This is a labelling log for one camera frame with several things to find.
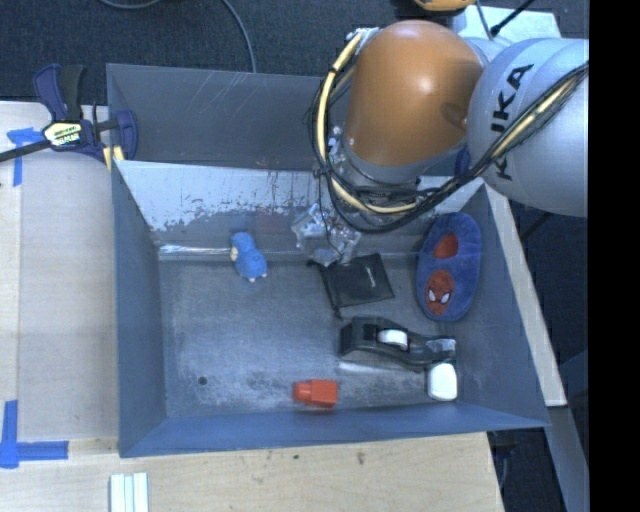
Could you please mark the black flat pouch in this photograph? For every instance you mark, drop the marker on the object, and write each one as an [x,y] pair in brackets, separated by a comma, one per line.
[357,281]

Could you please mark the blue toy animal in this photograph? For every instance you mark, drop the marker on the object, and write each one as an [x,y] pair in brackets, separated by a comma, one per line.
[248,259]

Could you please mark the black tape dispenser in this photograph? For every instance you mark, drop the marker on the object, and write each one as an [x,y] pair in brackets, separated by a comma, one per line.
[370,340]

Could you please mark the grey metal bin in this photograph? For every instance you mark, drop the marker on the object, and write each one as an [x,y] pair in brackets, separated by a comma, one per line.
[240,340]

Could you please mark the blue slipper with red face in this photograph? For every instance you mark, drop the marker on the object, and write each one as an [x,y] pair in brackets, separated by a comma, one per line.
[450,270]

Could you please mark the red plastic toy block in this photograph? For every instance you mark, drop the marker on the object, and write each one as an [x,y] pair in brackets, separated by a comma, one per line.
[316,392]

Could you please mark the white rounded block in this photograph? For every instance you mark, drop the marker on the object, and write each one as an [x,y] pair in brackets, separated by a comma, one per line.
[442,381]

